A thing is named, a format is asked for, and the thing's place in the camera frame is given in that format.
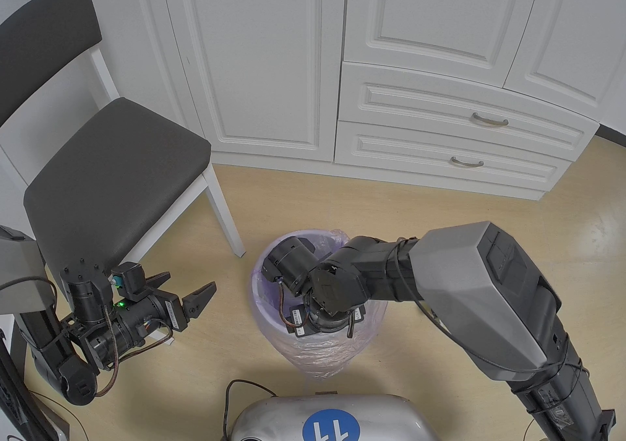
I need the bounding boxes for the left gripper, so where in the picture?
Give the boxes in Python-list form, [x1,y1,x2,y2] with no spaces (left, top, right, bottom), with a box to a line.
[90,272,218,367]

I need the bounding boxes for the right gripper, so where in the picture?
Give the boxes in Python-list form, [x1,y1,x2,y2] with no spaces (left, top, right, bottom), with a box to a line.
[289,302,366,338]

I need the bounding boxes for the purple plastic bag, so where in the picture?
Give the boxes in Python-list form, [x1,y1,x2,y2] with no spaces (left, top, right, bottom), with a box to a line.
[250,229,389,378]

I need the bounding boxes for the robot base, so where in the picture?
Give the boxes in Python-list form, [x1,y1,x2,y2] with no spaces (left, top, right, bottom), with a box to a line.
[229,391,443,441]

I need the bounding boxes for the white trash bin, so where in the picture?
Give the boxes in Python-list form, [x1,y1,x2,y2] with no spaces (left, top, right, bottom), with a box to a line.
[252,231,370,343]

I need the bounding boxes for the white chair grey cushions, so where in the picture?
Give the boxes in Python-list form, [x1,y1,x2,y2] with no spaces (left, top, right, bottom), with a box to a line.
[0,0,246,346]

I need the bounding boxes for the white wardrobe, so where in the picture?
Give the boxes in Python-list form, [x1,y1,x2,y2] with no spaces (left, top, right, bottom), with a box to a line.
[125,0,626,201]

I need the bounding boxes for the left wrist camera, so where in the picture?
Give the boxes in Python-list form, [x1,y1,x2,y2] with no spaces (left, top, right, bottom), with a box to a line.
[112,262,147,300]

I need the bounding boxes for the black cable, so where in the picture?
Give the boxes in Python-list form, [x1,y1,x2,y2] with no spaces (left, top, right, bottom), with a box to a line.
[222,379,278,441]

